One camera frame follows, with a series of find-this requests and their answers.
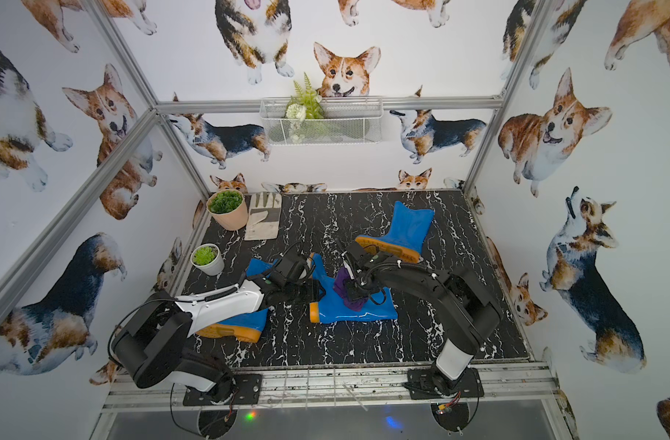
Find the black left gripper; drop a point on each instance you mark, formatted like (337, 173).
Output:
(303, 280)

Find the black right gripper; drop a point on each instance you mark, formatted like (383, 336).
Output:
(354, 295)

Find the purple cloth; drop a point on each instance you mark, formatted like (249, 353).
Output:
(349, 291)

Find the blue rubber boot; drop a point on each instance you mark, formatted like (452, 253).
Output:
(245, 328)
(406, 235)
(337, 306)

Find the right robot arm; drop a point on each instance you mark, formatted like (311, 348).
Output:
(468, 312)

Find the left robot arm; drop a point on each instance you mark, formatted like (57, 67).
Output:
(151, 345)

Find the blue rubber boot back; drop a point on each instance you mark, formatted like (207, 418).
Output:
(406, 235)

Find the pink ribbed plant pot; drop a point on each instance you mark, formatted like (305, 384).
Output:
(233, 221)

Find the small white plant pot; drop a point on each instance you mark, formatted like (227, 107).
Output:
(216, 268)

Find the green moss in white pot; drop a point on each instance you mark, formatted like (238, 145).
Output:
(203, 256)

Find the green plant in pink pot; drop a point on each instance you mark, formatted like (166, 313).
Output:
(225, 202)

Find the fern with white flower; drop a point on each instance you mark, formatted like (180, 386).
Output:
(304, 113)

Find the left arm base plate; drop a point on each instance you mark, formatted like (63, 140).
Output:
(242, 389)

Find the aluminium front rail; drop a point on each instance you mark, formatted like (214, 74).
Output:
(342, 387)

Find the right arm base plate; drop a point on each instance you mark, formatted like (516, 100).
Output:
(433, 384)

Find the white wire wall basket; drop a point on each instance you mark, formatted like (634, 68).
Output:
(347, 121)

